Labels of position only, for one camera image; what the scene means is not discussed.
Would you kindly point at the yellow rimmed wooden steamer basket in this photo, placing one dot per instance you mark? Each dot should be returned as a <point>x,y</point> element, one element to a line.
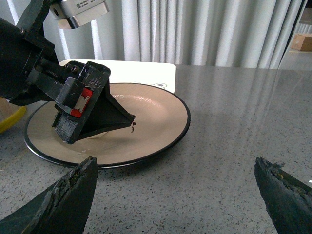
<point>10,114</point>

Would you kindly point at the white steamed bun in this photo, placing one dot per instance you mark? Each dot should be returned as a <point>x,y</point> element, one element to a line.
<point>97,135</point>

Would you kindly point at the white rectangular bear tray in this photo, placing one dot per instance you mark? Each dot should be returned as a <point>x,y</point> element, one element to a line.
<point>161,75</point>

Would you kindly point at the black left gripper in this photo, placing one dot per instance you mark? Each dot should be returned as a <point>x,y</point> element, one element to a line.
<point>29,68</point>

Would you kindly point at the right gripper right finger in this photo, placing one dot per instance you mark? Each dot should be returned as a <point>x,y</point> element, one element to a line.
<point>288,201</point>

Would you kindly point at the brown cardboard box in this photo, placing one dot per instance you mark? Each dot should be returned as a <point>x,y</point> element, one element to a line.
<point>302,42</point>

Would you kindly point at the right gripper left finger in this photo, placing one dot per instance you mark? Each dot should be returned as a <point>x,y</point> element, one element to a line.
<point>62,208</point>

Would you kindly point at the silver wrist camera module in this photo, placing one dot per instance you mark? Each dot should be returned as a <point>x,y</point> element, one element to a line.
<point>72,14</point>

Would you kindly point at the grey pleated curtain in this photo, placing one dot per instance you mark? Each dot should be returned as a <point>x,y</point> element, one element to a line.
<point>227,33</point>

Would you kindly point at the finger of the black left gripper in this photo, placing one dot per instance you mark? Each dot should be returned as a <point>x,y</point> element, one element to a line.
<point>102,113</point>

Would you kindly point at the beige plate with black rim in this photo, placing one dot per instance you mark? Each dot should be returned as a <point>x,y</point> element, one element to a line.
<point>162,120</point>

